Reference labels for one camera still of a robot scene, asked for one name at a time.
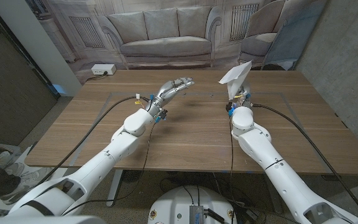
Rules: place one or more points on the white power outlet box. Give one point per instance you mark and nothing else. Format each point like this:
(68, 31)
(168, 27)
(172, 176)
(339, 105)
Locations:
(102, 69)

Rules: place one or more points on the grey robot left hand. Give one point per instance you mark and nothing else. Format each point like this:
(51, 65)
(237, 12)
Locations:
(168, 91)

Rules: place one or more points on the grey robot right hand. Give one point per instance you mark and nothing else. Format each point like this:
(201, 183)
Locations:
(242, 96)

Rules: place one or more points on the blue grey leaning board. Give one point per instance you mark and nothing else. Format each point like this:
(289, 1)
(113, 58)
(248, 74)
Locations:
(294, 40)

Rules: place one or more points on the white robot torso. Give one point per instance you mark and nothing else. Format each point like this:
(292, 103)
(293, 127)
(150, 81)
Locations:
(176, 205)

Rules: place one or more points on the printed sofa room backdrop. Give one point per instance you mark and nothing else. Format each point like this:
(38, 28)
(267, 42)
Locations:
(166, 40)

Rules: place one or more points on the white sneaker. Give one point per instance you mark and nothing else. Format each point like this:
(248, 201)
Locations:
(14, 169)
(33, 179)

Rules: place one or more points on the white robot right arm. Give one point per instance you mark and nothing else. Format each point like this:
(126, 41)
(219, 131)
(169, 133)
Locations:
(278, 168)

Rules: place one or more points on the white table leg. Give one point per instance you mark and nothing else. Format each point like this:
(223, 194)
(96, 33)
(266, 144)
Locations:
(115, 186)

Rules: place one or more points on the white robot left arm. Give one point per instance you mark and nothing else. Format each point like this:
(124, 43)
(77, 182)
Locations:
(104, 161)

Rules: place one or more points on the white shipping label paper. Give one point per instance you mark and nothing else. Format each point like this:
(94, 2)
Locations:
(236, 79)

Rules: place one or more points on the grey table leg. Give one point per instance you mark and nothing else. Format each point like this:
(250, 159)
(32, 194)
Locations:
(273, 196)

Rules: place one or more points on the silver box on torso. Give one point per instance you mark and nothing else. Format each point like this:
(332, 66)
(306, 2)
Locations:
(196, 214)

